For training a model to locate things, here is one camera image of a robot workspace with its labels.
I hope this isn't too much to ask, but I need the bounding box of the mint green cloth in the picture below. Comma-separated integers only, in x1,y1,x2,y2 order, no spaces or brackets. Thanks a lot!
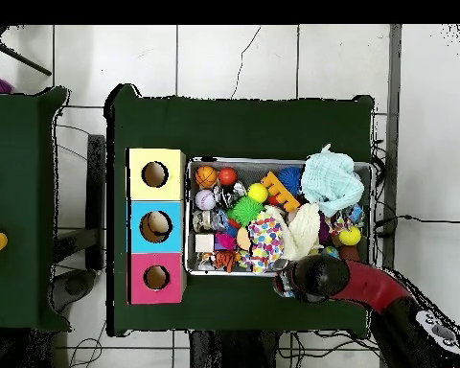
299,144,365,219

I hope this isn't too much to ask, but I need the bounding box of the black tripod leg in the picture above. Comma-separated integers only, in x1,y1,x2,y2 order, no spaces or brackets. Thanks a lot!
0,25,53,77

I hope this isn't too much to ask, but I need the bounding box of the blue spiky ball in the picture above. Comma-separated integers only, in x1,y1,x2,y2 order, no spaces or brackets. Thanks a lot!
277,165,304,196

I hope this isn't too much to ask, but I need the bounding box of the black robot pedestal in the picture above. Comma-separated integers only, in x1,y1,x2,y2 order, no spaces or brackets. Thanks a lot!
189,330,281,368

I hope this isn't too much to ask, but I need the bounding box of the yellow smiley ball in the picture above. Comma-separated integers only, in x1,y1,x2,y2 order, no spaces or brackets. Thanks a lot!
247,182,269,204

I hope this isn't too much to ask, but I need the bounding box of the side table green cloth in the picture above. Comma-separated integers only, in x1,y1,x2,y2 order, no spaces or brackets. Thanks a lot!
0,86,72,333

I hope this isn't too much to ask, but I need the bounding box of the green spiky ball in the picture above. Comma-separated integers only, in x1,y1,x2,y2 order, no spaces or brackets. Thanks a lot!
226,195,265,229

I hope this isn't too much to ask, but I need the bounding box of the black floor cable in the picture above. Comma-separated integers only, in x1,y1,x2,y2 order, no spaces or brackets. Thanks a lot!
375,214,460,224

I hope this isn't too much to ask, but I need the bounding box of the black floor stand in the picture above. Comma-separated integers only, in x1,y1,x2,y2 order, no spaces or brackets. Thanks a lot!
53,133,106,311

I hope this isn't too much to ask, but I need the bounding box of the red orange ball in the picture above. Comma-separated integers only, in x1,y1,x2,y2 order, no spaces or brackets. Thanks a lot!
218,167,239,188

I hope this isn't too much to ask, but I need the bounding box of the polka dot paper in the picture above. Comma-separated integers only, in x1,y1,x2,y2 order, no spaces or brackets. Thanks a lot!
247,216,286,274

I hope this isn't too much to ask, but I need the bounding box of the orange toy brick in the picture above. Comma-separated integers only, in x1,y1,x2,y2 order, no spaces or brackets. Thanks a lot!
260,171,301,213

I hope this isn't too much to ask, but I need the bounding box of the cream waffle cloth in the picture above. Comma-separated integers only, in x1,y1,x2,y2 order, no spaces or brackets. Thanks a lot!
265,202,323,262

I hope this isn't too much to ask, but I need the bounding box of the clear mesh bin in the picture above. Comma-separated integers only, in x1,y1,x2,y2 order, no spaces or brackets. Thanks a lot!
185,156,377,278

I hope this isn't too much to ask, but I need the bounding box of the dark green table cloth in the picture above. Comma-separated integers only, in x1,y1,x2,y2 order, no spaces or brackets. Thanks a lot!
104,82,377,337

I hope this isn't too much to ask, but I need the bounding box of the orange basketball toy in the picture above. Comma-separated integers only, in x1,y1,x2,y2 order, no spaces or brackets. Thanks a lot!
194,165,219,190

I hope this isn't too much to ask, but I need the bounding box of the white baseball toy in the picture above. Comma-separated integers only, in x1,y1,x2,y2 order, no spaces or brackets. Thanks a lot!
194,189,218,212

